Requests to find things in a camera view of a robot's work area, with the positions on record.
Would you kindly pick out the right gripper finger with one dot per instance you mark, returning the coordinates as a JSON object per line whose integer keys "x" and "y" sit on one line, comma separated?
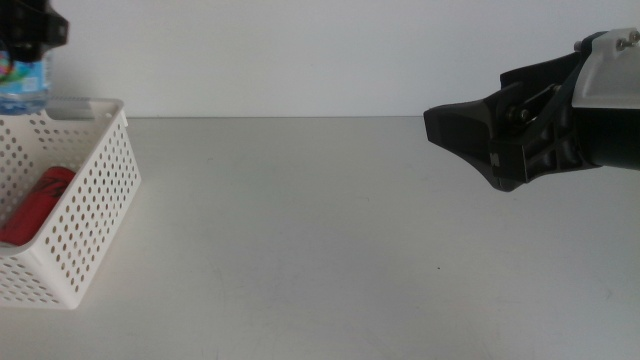
{"x": 465, "y": 127}

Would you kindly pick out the clear water bottle blue cap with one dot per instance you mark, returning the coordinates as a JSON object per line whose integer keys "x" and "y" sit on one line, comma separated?
{"x": 25, "y": 85}

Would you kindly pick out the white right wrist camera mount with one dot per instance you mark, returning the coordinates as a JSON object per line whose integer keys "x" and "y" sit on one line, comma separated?
{"x": 610, "y": 75}

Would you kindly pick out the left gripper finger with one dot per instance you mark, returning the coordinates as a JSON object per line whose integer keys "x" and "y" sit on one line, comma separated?
{"x": 25, "y": 30}

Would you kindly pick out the white perforated plastic basket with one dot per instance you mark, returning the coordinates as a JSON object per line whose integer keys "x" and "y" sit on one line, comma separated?
{"x": 115, "y": 106}

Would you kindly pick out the red cola can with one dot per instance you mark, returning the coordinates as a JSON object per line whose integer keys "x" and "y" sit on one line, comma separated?
{"x": 35, "y": 210}

